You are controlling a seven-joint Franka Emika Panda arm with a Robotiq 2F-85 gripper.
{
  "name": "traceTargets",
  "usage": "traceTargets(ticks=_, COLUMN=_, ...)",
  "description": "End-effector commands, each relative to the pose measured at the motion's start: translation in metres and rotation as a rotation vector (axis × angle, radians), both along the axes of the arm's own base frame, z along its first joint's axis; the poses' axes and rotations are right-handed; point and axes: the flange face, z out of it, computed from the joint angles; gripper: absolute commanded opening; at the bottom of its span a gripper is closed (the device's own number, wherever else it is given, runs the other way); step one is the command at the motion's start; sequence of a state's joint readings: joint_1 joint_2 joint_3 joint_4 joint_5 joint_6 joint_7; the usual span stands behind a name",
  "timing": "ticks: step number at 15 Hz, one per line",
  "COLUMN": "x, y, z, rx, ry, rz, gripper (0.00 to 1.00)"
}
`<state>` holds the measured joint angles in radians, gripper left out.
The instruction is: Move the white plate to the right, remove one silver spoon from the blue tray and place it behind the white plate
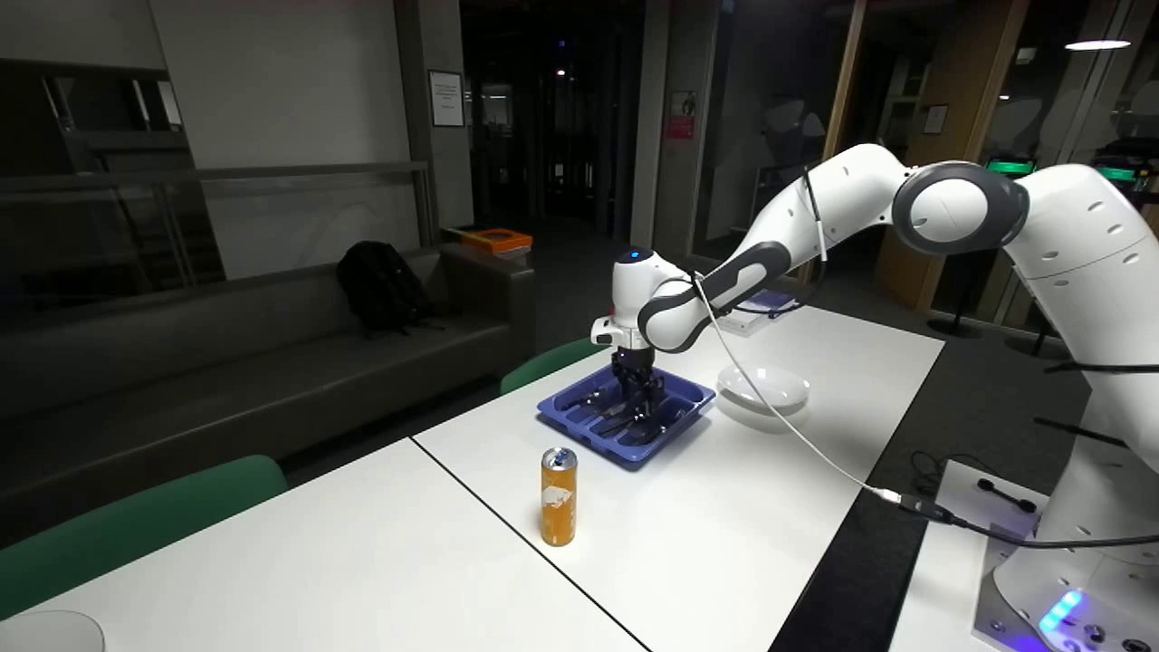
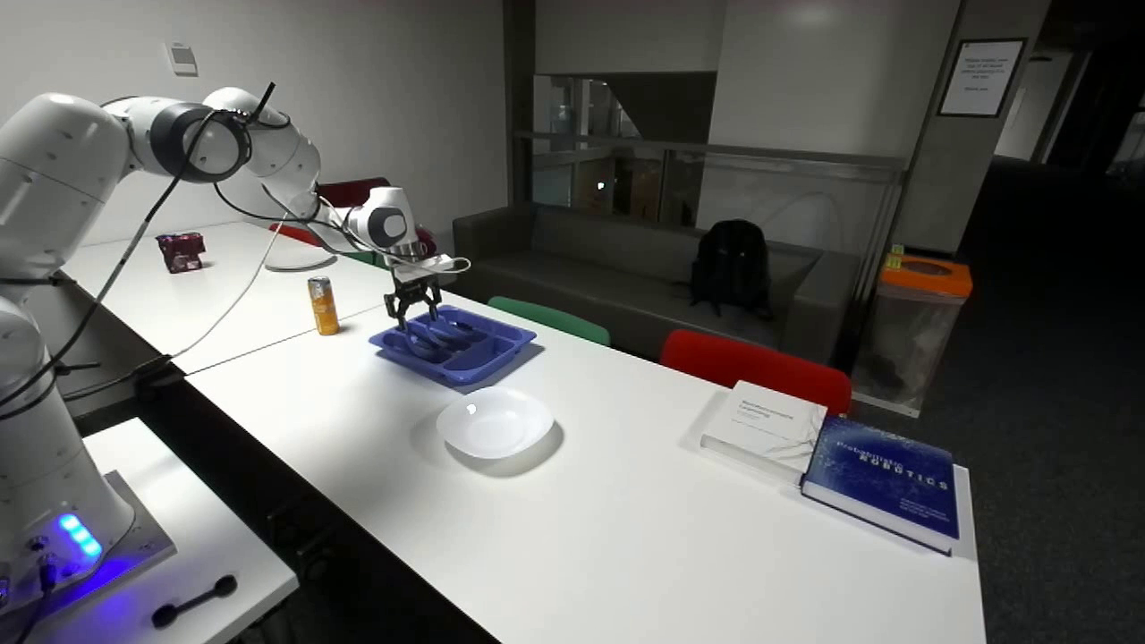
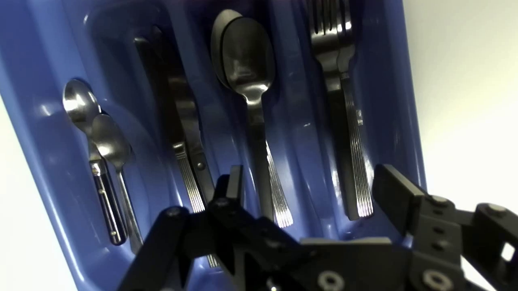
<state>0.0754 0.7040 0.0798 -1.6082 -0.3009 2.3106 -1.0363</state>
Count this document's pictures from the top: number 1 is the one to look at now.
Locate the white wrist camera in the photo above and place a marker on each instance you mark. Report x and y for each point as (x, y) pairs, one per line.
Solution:
(601, 332)

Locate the green chair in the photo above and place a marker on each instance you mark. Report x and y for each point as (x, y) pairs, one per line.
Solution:
(549, 358)
(130, 526)

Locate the blue plastic cutlery tray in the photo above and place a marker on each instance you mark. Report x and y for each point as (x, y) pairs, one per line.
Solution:
(567, 416)

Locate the black backpack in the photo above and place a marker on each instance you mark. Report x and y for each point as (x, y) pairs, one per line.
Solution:
(386, 286)

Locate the ceiling light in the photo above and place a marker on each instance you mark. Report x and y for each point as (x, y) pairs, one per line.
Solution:
(1098, 46)

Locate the white round bowl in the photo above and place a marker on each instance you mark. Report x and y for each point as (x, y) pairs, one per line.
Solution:
(47, 630)

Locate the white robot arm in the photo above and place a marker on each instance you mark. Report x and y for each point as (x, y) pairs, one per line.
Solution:
(844, 193)

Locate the framed wall notice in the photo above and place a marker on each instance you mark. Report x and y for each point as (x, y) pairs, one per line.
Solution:
(446, 100)

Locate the red wall sign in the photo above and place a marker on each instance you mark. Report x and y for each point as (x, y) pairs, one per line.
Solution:
(677, 118)

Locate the glass metal balustrade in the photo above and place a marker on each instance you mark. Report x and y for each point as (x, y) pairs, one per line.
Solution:
(239, 183)

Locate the orange drink can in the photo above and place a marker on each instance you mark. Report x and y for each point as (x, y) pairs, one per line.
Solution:
(557, 501)

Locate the grey sofa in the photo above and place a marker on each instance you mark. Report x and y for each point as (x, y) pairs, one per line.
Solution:
(182, 373)

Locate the blue book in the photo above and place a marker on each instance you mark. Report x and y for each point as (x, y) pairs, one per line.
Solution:
(772, 306)

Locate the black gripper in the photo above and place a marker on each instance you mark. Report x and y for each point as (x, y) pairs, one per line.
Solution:
(632, 358)

